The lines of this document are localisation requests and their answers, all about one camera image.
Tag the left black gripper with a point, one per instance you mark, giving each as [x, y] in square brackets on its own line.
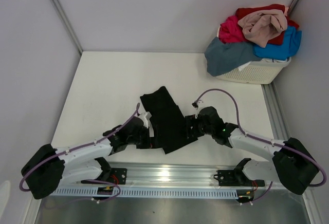
[147, 144]

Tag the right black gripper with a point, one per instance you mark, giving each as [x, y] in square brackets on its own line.
[192, 120]

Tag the black t shirt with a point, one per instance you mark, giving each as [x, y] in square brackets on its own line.
[168, 123]

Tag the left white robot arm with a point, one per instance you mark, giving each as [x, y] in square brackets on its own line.
[52, 167]

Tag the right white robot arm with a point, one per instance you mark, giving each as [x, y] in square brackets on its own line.
[287, 162]

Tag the grey blue t shirt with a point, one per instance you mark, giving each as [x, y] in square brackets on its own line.
[222, 58]

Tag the white laundry basket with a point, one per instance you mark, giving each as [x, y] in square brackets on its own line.
[252, 75]

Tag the magenta t shirt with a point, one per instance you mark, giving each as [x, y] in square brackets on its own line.
[230, 31]

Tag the dark red t shirt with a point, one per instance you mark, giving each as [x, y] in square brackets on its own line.
[241, 12]

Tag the beige pink t shirt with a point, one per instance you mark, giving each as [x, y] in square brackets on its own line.
[262, 26]

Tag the bright blue t shirt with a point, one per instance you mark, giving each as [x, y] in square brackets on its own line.
[289, 48]

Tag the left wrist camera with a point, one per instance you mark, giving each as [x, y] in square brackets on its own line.
[145, 117]

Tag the aluminium mounting rail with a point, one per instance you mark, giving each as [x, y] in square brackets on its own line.
[150, 175]

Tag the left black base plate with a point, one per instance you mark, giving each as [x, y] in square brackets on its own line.
[114, 175]

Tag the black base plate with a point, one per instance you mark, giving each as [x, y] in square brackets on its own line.
[114, 175]
[235, 178]

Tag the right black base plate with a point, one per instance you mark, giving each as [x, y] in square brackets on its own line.
[235, 178]

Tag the white slotted cable duct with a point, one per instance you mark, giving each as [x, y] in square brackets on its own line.
[93, 191]

